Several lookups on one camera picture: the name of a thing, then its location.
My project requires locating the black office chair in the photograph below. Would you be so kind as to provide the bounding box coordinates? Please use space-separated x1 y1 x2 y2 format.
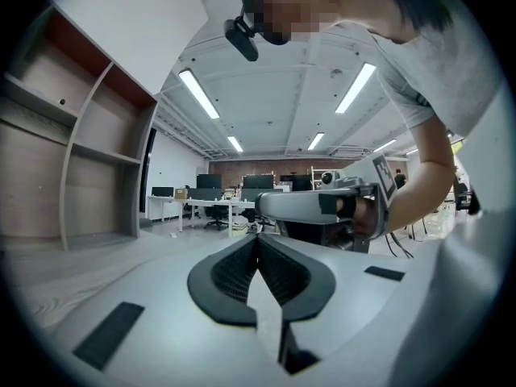
453 175 475 217
203 203 230 231

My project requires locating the long white workbench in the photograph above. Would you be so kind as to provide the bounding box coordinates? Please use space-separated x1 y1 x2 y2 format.
146 194 259 239

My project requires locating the person's right forearm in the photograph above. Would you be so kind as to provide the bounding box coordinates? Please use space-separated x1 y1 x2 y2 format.
386 110 459 235

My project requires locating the white metal rack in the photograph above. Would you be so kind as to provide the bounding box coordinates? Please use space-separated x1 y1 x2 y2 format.
310 166 343 193

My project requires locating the person's head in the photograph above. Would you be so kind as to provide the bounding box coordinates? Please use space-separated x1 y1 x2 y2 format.
252 0 347 46

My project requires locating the black head-worn camera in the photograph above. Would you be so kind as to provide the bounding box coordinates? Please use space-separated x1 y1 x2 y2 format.
223 14 261 63

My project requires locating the wooden shelf unit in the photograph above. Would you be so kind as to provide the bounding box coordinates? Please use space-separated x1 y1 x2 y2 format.
0 4 160 253

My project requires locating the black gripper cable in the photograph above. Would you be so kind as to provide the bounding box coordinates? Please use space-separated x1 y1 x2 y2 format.
385 231 416 260

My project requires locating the person's right hand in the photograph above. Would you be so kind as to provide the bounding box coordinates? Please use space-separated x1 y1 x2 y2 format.
349 194 379 240

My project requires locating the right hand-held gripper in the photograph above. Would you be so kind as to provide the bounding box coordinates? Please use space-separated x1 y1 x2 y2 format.
255 152 399 255

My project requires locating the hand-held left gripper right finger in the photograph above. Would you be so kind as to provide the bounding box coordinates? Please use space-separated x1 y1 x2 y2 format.
257 234 425 387

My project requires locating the person's grey shirt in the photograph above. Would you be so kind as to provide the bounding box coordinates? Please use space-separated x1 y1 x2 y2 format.
310 12 509 139

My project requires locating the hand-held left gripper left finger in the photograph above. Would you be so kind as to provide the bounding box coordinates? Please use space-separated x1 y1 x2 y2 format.
48 234 283 387

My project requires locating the grey wooden desk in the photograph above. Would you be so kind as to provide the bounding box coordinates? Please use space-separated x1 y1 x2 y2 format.
0 231 259 332

